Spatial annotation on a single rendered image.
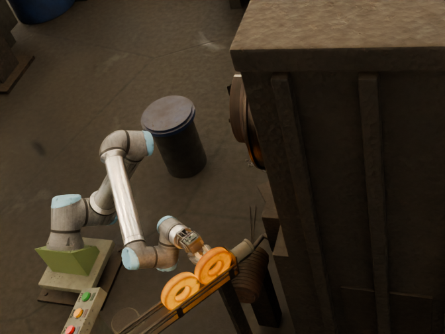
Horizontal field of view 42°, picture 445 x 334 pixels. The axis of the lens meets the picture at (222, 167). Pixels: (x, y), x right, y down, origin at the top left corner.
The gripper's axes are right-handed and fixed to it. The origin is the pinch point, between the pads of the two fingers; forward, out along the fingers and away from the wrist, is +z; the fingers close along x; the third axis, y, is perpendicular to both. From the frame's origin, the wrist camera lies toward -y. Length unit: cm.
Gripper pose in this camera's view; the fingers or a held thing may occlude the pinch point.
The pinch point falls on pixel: (211, 263)
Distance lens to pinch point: 221.7
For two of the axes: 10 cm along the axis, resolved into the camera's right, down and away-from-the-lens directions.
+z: 5.2, 2.7, -8.1
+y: -3.8, -7.7, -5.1
